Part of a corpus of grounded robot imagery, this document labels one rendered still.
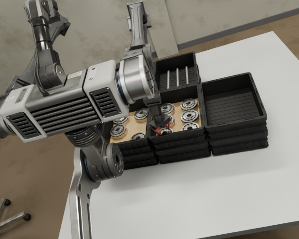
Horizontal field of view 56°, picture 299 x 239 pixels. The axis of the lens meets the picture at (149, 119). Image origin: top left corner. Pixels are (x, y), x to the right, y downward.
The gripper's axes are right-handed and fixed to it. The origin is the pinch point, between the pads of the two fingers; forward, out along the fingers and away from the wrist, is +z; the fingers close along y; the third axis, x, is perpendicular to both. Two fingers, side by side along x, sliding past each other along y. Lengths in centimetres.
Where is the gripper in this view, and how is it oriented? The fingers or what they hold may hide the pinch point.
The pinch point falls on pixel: (163, 132)
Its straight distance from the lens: 156.3
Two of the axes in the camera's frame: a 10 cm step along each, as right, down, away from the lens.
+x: 6.1, 3.4, -7.1
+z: 3.1, 7.3, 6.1
